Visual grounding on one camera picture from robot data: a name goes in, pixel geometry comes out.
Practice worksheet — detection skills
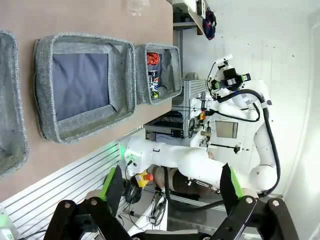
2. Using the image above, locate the grey fabric basket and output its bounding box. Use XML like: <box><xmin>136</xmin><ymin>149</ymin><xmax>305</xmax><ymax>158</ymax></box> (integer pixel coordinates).
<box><xmin>134</xmin><ymin>42</ymin><xmax>183</xmax><ymax>105</ymax></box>
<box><xmin>0</xmin><ymin>29</ymin><xmax>30</xmax><ymax>179</ymax></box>
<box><xmin>33</xmin><ymin>31</ymin><xmax>138</xmax><ymax>145</ymax></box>

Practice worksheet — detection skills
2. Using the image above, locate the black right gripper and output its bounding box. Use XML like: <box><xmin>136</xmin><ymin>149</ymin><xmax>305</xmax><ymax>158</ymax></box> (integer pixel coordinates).
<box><xmin>211</xmin><ymin>66</ymin><xmax>252</xmax><ymax>91</ymax></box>

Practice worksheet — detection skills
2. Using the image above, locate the crushed red can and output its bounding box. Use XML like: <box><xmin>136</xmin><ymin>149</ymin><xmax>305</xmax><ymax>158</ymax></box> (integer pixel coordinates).
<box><xmin>146</xmin><ymin>51</ymin><xmax>160</xmax><ymax>67</ymax></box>

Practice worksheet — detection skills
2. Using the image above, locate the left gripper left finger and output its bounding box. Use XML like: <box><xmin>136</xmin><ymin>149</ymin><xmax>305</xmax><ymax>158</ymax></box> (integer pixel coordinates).
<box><xmin>44</xmin><ymin>164</ymin><xmax>133</xmax><ymax>240</ymax></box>

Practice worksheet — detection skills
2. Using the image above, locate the crushed Pepsi can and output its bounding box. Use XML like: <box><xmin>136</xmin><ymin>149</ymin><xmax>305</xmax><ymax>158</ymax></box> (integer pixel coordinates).
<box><xmin>147</xmin><ymin>70</ymin><xmax>161</xmax><ymax>99</ymax></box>

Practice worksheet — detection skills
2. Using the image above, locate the white control cabinet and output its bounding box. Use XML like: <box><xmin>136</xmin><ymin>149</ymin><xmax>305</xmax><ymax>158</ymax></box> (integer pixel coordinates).
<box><xmin>189</xmin><ymin>96</ymin><xmax>252</xmax><ymax>151</ymax></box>

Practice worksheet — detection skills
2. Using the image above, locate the white desk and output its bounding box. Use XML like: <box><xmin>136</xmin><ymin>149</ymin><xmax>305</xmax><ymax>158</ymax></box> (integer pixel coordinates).
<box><xmin>171</xmin><ymin>0</ymin><xmax>209</xmax><ymax>36</ymax></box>

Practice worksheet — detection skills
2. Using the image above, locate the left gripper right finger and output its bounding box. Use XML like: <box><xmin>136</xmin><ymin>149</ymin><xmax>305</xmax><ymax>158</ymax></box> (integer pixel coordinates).
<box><xmin>212</xmin><ymin>163</ymin><xmax>300</xmax><ymax>240</ymax></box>

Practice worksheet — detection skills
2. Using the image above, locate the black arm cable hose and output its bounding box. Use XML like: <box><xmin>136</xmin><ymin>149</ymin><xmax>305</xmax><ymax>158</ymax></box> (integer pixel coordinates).
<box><xmin>164</xmin><ymin>89</ymin><xmax>281</xmax><ymax>210</ymax></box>

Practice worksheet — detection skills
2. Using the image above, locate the crushed clear plastic cup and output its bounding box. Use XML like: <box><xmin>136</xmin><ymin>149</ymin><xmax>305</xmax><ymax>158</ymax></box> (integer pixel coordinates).
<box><xmin>126</xmin><ymin>0</ymin><xmax>151</xmax><ymax>17</ymax></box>

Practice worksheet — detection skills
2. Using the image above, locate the person in brown trousers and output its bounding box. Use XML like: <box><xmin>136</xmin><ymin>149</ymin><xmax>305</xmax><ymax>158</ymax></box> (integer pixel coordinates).
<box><xmin>152</xmin><ymin>165</ymin><xmax>221</xmax><ymax>199</ymax></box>

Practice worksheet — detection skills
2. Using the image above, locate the black box under table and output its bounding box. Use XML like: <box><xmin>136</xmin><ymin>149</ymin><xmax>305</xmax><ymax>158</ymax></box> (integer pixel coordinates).
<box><xmin>144</xmin><ymin>116</ymin><xmax>185</xmax><ymax>139</ymax></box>

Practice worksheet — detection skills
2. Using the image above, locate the black cable bundle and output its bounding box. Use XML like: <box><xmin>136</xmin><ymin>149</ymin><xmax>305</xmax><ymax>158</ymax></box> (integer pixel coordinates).
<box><xmin>121</xmin><ymin>179</ymin><xmax>144</xmax><ymax>204</ymax></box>

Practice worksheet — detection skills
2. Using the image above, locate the dark blue bag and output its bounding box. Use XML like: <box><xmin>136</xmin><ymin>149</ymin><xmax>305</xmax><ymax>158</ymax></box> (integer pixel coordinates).
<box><xmin>202</xmin><ymin>9</ymin><xmax>218</xmax><ymax>41</ymax></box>

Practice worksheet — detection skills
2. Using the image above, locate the yellow emergency stop button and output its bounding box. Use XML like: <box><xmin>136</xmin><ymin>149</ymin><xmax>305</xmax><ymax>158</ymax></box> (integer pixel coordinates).
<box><xmin>134</xmin><ymin>172</ymin><xmax>154</xmax><ymax>188</ymax></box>

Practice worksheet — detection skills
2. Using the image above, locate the aluminium profile robot base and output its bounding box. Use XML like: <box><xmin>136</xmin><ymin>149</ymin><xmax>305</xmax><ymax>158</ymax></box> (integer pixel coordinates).
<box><xmin>0</xmin><ymin>139</ymin><xmax>121</xmax><ymax>240</ymax></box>

